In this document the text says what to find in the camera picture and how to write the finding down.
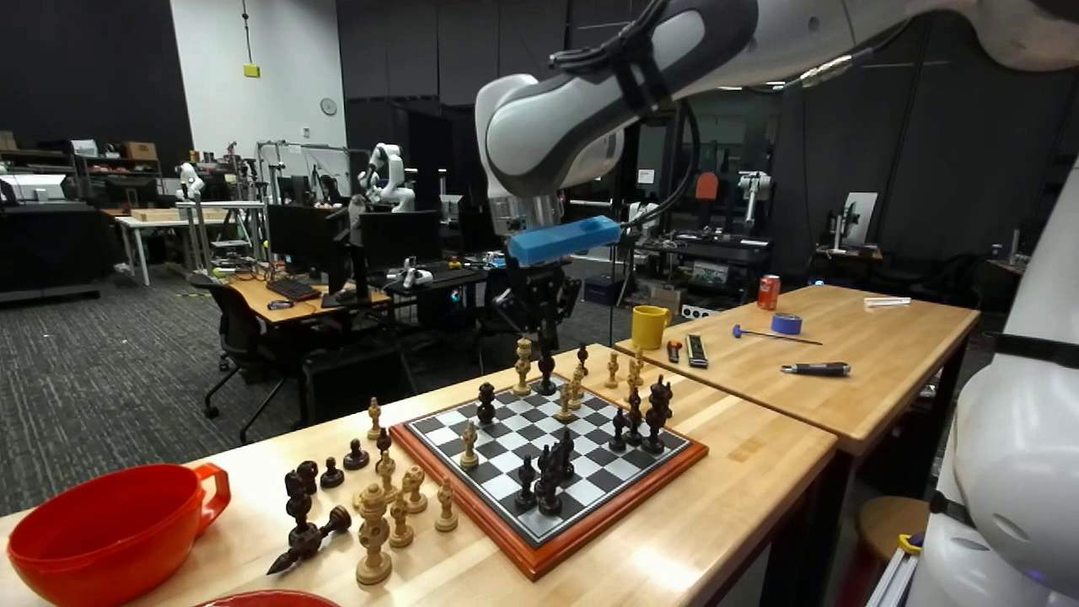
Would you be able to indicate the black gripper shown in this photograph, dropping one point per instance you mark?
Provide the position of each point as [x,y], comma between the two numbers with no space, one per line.
[545,293]

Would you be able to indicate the black chess bishop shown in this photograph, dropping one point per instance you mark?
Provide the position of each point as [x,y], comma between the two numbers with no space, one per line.
[549,372]

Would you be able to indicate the large beige chess piece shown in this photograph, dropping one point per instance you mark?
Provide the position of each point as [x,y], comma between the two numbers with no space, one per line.
[374,536]

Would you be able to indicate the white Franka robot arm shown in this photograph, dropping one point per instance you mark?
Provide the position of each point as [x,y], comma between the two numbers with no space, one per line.
[610,102]

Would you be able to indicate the tall beige chess piece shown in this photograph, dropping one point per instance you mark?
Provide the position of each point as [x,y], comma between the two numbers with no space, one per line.
[575,395]
[525,362]

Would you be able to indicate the beige chess pawn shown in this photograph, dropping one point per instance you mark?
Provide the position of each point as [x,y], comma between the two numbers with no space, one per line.
[374,415]

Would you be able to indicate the beige crowned chess piece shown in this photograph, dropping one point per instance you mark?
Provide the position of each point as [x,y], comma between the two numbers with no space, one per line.
[412,491]

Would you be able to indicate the black chess pawn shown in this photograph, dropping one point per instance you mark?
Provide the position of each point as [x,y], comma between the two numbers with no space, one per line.
[331,474]
[357,455]

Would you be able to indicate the tall black chess piece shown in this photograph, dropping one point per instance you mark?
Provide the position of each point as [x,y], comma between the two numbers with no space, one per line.
[301,491]

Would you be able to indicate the toppled black chess piece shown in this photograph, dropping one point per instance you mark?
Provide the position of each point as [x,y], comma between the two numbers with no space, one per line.
[305,542]

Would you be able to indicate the framed white board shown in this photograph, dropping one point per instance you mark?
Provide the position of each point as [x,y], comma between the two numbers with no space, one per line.
[860,220]

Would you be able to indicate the yellow cup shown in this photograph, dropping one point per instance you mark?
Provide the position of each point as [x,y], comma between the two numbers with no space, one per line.
[648,327]

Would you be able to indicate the black remote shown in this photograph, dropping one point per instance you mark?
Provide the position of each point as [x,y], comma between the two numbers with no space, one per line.
[697,351]

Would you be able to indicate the black monitor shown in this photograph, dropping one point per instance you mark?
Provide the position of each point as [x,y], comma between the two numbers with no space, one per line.
[305,236]
[401,236]

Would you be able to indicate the red can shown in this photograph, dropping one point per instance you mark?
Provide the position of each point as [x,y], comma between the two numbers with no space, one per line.
[769,292]

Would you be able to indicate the blue tape roll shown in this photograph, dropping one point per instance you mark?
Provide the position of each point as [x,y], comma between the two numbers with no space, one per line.
[787,325]

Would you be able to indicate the white robot on bench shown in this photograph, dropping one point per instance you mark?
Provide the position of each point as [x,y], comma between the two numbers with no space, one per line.
[751,190]

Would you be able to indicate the black keyboard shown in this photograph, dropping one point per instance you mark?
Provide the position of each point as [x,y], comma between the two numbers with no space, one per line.
[295,288]

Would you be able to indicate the black marker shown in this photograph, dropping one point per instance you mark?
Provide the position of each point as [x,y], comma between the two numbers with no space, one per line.
[817,370]

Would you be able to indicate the wooden office desk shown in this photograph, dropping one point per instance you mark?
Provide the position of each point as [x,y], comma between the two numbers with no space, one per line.
[266,301]

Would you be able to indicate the black office chair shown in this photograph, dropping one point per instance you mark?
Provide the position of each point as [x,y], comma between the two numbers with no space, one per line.
[241,337]

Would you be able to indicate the white flat item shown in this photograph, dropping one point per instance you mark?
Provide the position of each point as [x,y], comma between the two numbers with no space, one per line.
[890,301]

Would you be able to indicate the small white background robot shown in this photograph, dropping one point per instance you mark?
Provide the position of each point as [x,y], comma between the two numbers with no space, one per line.
[192,180]

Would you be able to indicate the wooden stool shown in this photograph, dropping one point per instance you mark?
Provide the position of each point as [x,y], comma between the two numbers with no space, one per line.
[894,525]

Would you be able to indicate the black cabinet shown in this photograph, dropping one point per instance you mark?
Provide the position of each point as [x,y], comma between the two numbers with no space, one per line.
[52,239]

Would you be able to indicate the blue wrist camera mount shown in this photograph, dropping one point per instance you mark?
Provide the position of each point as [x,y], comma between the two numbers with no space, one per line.
[560,239]

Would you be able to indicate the chessboard with red frame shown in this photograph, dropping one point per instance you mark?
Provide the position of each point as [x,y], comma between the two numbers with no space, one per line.
[595,495]

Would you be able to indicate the wall clock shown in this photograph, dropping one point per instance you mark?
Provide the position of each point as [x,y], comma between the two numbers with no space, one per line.
[328,106]

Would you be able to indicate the yellow wall sign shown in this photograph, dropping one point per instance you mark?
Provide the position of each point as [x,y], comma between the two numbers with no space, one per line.
[250,71]

